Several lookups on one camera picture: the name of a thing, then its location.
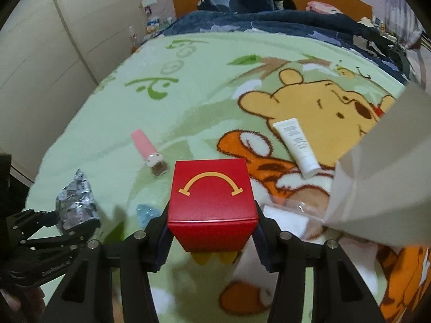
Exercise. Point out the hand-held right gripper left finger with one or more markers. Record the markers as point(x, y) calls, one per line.
point(161, 242)

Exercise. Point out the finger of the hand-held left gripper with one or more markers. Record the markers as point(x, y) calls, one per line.
point(33, 220)
point(67, 240)

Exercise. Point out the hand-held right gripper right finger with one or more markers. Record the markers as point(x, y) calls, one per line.
point(269, 245)

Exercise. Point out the blue triangular packet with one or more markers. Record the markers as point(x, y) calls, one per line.
point(148, 213)

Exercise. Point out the silver checkered foil bag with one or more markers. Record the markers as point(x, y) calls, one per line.
point(77, 198)

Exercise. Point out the red box with yellow arc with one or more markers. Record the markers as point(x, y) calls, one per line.
point(212, 208)

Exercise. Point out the grey paper bag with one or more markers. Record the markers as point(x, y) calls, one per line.
point(387, 181)

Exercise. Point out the clear plastic bag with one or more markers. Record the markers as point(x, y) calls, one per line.
point(289, 215)

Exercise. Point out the pink nail clipper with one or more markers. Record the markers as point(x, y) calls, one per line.
point(146, 146)

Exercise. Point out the white cream tube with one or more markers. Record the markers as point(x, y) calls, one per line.
point(298, 148)

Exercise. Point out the green cartoon printed blanket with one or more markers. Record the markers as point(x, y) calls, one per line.
point(202, 91)

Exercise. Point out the cream wardrobe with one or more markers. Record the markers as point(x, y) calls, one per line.
point(50, 57)

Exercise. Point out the navy blue patterned quilt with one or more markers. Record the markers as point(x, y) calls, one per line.
point(269, 22)

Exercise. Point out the dark clothing pile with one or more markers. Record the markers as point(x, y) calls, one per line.
point(387, 47)

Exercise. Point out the pink plush toy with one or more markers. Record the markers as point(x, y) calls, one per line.
point(323, 7)

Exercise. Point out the black and white plush toy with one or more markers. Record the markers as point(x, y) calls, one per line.
point(283, 1)

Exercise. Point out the navy blue pillow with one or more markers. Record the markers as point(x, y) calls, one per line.
point(235, 0)

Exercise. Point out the patterned curtain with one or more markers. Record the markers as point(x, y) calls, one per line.
point(404, 23)

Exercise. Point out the white wall socket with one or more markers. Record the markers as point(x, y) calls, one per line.
point(150, 2)

